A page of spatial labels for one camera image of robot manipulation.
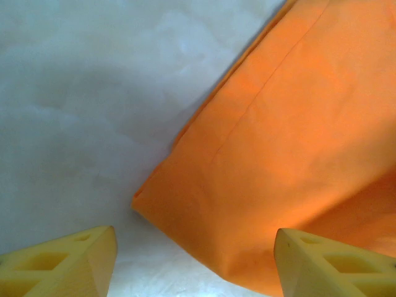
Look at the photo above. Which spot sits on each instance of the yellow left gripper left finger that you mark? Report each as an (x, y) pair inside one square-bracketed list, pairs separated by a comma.
[(46, 272)]

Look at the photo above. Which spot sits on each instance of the light orange shorts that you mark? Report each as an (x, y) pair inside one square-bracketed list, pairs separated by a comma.
[(278, 139)]

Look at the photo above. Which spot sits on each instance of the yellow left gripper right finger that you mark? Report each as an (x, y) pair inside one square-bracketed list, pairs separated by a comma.
[(334, 272)]

